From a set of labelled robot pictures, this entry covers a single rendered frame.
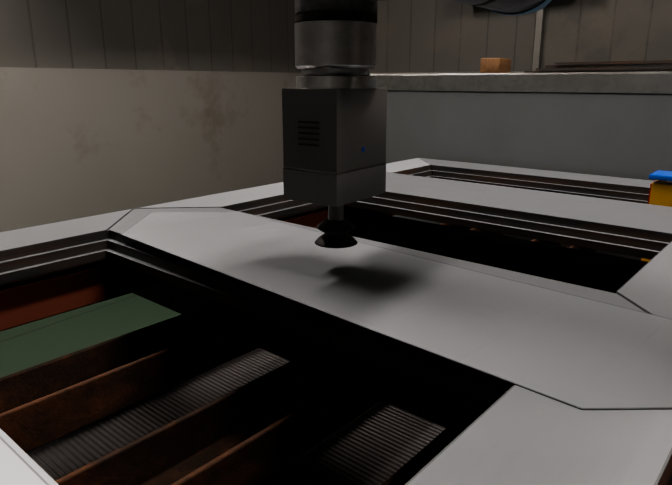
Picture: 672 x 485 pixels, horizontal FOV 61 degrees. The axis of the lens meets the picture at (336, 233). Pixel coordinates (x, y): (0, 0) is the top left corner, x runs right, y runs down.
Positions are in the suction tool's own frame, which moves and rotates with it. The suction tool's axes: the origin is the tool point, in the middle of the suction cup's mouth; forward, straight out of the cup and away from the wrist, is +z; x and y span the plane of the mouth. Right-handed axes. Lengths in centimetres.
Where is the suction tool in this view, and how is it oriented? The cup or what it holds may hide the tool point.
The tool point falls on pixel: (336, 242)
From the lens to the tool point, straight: 57.8
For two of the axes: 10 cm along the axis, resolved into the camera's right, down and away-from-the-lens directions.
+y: -5.9, 2.1, -7.8
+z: 0.0, 9.7, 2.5
